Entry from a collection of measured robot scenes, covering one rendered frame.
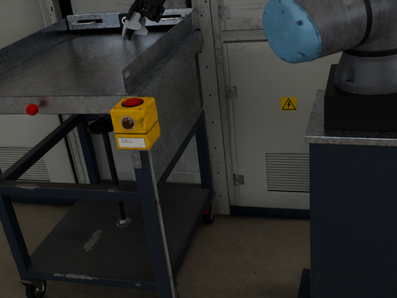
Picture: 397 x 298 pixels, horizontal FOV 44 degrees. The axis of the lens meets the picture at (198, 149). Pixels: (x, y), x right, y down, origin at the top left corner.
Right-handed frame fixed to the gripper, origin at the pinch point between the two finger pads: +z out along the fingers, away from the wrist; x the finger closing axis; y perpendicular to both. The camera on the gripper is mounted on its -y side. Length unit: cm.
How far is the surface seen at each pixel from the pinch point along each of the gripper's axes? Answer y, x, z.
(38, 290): 10, 11, 99
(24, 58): -30.4, -0.5, 24.2
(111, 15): -21.2, 25.8, -5.6
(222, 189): 47, 59, 38
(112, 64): 5.1, -9.7, 11.0
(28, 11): -51, 18, 9
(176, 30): 14.1, 4.5, -9.4
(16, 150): -49, 55, 70
